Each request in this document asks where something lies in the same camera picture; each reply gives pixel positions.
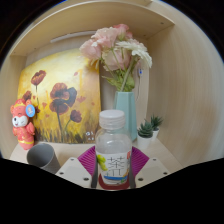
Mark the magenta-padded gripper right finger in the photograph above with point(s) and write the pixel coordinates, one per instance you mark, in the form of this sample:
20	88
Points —
150	171

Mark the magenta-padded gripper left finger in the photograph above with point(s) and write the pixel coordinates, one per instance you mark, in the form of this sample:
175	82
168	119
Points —
75	171

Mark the clear plastic drink bottle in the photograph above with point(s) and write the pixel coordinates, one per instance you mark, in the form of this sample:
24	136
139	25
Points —
113	146

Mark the grey mug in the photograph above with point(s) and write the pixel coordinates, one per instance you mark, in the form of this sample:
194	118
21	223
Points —
41	158

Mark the rosette succulent in white pot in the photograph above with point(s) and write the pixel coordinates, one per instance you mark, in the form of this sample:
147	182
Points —
145	133

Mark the red plush toy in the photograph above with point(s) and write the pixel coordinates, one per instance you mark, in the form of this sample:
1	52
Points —
21	126

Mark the pale teal vase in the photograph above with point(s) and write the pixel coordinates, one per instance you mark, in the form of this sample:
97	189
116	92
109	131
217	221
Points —
126	103

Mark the yellow poppy flower painting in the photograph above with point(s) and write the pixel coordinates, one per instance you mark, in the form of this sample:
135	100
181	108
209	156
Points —
66	83

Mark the pink and white flower bouquet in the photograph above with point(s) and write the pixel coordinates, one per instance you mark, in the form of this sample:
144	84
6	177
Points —
113	46

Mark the white light bar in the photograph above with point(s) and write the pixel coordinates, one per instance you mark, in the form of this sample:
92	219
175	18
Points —
71	36

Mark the light wooden shelf unit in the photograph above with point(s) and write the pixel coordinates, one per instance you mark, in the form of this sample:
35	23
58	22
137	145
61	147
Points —
100	16

